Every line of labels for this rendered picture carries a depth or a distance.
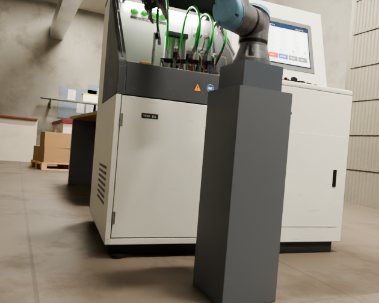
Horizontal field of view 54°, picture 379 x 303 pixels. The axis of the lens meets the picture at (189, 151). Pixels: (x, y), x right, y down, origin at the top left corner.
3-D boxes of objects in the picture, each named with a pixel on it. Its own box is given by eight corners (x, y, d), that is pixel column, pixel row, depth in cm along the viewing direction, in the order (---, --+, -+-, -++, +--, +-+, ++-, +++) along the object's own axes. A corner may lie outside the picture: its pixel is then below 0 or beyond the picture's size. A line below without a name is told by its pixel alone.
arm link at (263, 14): (274, 44, 147) (277, 10, 147) (256, 34, 137) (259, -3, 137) (248, 47, 155) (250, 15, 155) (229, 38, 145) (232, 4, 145)
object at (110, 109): (102, 259, 175) (115, 93, 175) (91, 230, 230) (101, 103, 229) (235, 255, 199) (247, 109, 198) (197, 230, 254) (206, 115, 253)
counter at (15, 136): (30, 155, 1001) (32, 122, 1000) (34, 162, 768) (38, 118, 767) (-4, 153, 965) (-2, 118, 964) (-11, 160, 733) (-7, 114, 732)
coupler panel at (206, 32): (189, 71, 240) (192, 24, 240) (187, 73, 243) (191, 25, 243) (207, 74, 244) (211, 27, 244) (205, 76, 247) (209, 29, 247)
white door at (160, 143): (110, 238, 176) (121, 94, 175) (109, 237, 178) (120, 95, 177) (233, 237, 198) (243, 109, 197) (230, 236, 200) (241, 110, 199)
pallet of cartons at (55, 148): (32, 169, 601) (35, 130, 601) (29, 165, 682) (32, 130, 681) (102, 172, 651) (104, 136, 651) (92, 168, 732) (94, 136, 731)
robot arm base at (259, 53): (278, 67, 143) (280, 41, 143) (245, 60, 137) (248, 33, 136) (255, 73, 157) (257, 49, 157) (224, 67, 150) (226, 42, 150)
